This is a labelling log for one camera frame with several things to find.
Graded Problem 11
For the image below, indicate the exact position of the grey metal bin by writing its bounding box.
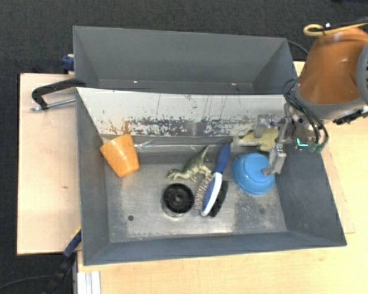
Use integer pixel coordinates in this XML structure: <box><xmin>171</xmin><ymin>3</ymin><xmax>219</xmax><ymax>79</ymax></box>
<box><xmin>72</xmin><ymin>25</ymin><xmax>348</xmax><ymax>266</ymax></box>

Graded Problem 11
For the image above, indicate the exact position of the green toy dinosaur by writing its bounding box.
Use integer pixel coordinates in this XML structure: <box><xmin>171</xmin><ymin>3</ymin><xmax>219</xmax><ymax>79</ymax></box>
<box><xmin>166</xmin><ymin>145</ymin><xmax>213</xmax><ymax>183</ymax></box>

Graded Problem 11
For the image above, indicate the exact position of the orange plastic cup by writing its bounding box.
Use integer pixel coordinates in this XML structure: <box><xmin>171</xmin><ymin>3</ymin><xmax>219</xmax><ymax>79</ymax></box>
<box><xmin>99</xmin><ymin>134</ymin><xmax>140</xmax><ymax>179</ymax></box>

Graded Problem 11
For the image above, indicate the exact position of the black round disc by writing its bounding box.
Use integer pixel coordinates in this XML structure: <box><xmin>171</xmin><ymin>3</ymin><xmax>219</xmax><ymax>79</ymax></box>
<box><xmin>162</xmin><ymin>183</ymin><xmax>195</xmax><ymax>214</ymax></box>

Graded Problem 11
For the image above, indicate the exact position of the blue and white brush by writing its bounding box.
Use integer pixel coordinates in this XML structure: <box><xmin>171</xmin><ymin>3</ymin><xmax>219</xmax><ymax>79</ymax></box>
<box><xmin>193</xmin><ymin>142</ymin><xmax>232</xmax><ymax>218</ymax></box>

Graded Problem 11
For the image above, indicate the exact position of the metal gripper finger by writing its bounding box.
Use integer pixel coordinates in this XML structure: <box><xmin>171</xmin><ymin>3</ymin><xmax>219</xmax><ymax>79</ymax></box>
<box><xmin>253</xmin><ymin>113</ymin><xmax>285</xmax><ymax>140</ymax></box>
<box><xmin>261</xmin><ymin>145</ymin><xmax>288</xmax><ymax>177</ymax></box>

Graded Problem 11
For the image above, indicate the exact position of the blue bowl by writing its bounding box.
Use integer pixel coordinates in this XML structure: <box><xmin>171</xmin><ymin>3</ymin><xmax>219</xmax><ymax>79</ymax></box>
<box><xmin>231</xmin><ymin>151</ymin><xmax>276</xmax><ymax>197</ymax></box>

